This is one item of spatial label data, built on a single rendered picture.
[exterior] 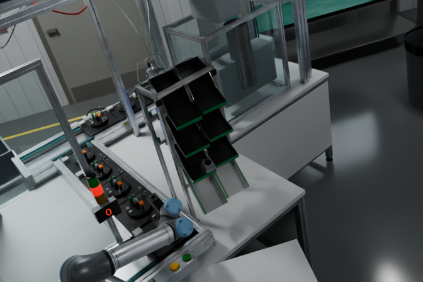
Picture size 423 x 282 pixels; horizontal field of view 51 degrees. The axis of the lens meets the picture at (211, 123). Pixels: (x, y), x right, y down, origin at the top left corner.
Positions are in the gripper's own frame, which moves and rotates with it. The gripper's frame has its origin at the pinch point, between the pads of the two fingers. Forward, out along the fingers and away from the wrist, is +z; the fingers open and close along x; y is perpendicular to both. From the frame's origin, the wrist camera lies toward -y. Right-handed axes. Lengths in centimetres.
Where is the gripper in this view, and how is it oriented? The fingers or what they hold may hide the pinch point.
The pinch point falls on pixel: (158, 216)
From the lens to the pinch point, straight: 224.2
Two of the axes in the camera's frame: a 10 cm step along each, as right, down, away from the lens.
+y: 5.9, 7.9, -1.6
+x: 7.6, -4.8, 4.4
